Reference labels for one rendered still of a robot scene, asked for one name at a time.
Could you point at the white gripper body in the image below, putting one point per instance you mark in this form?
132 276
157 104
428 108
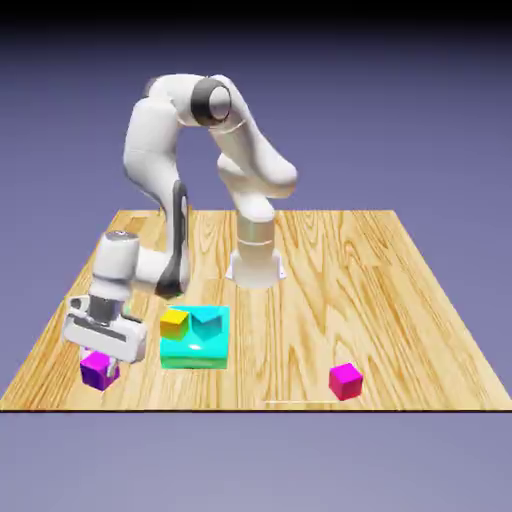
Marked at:
116 338

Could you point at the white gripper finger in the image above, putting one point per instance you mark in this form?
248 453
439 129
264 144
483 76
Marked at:
86 352
112 367

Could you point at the small purple cube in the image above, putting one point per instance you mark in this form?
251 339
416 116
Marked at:
96 372

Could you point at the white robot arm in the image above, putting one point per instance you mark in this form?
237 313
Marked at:
152 160

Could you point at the small yellow cube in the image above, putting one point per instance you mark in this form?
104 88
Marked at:
174 323

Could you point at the small cyan cube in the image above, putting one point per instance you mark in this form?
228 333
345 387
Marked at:
206 324

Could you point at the small pink cube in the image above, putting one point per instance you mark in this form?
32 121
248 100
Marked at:
344 382

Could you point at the large cyan box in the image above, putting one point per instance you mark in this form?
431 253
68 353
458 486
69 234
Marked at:
200 352

